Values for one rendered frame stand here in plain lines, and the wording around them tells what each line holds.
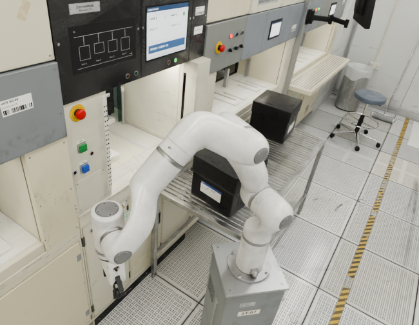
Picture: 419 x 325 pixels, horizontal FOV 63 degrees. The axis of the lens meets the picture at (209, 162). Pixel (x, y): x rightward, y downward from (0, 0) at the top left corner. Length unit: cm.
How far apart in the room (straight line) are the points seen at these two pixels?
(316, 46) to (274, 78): 150
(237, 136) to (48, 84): 65
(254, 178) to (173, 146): 34
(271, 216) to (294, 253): 155
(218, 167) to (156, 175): 80
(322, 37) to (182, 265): 323
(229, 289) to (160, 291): 96
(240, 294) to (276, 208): 42
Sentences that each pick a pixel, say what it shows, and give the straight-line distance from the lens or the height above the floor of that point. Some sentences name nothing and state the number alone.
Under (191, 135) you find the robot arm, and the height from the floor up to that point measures 152.
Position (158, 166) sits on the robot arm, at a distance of 89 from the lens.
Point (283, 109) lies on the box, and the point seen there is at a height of 101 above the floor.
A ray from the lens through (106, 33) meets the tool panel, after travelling 136.
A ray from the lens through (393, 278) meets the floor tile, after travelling 298.
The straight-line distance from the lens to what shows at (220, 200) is 175.
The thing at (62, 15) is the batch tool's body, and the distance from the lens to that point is 124.
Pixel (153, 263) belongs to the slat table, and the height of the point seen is 15.
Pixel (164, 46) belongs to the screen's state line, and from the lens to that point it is 162.
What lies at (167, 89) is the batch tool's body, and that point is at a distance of 197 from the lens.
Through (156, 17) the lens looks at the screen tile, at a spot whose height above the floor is 164.
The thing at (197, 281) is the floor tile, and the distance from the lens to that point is 244.
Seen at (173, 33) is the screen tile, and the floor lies 156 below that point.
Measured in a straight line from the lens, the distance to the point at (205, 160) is 170.
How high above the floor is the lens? 196
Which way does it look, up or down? 34 degrees down
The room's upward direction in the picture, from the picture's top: 8 degrees clockwise
